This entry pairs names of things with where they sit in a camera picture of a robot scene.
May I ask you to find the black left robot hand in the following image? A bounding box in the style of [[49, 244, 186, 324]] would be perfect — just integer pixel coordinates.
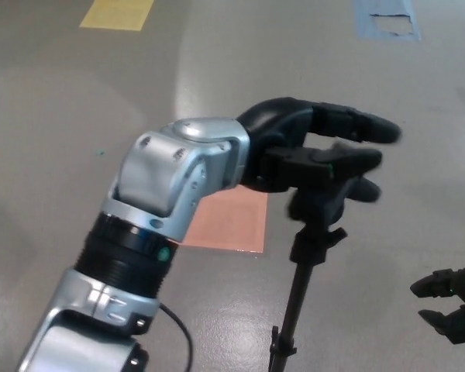
[[237, 96, 404, 204]]

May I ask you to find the black phone stand tripod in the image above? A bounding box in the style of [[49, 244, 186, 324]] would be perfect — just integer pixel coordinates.
[[268, 184, 350, 372]]

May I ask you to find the orange paper sheet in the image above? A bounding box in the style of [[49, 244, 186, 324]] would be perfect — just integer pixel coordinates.
[[177, 188, 270, 255]]

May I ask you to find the torn blue paper sheet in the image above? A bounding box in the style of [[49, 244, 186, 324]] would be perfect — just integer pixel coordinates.
[[352, 0, 422, 44]]

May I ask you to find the yellow paper sheet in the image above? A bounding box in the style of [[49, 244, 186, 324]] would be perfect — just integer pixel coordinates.
[[78, 0, 155, 33]]

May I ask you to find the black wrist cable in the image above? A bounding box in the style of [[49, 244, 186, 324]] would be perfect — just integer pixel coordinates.
[[158, 302, 193, 372]]

